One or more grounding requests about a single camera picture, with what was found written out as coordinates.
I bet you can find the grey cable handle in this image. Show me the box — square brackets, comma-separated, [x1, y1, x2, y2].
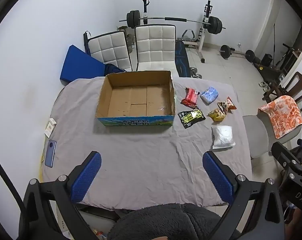
[182, 29, 195, 42]

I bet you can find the white soft packet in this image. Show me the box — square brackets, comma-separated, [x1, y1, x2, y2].
[211, 125, 236, 150]

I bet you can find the red snack packet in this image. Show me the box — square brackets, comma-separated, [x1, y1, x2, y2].
[181, 87, 200, 108]

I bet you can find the black wipes packet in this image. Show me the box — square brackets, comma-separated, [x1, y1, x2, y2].
[178, 107, 206, 129]

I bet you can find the black exercise machine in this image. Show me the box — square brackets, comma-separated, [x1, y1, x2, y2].
[254, 42, 302, 85]

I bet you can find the barbell with black plates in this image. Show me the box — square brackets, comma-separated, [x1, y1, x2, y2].
[119, 10, 226, 35]

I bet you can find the grey office chair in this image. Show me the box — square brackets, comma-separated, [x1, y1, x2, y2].
[242, 95, 302, 159]

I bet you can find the blue smartphone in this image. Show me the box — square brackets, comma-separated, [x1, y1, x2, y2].
[45, 140, 57, 168]

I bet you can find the light blue tissue packet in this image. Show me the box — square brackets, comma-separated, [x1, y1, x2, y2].
[200, 86, 219, 105]

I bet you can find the brown wooden chair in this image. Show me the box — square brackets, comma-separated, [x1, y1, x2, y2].
[262, 71, 302, 103]

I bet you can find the white quilted chair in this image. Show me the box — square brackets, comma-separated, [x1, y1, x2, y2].
[87, 31, 132, 72]
[134, 24, 178, 72]

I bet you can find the orange snack packet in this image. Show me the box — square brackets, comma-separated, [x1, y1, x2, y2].
[217, 97, 237, 114]

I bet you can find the dark grey fleece clothing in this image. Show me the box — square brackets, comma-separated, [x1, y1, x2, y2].
[107, 203, 241, 240]

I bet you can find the small barbell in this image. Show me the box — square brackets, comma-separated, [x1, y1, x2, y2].
[220, 44, 255, 62]

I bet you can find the small white card box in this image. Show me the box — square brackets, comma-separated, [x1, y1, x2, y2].
[45, 118, 57, 138]

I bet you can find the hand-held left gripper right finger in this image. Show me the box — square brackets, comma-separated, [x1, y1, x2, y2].
[202, 151, 285, 240]

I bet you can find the white weight bench rack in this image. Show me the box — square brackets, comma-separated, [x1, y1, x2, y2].
[141, 0, 214, 63]

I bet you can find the yellow panda snack packet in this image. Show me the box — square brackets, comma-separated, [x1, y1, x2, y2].
[208, 107, 228, 122]

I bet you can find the black bench pad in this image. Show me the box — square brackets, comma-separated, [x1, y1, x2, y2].
[175, 41, 191, 77]

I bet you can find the cardboard box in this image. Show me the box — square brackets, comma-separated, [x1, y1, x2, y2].
[96, 70, 176, 133]

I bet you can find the blue foam mat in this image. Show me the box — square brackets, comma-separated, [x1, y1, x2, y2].
[59, 45, 106, 83]

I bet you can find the dark blue cloth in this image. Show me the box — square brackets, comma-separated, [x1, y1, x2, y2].
[104, 64, 126, 77]

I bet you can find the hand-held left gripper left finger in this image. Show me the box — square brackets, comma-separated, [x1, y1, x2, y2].
[19, 151, 102, 240]

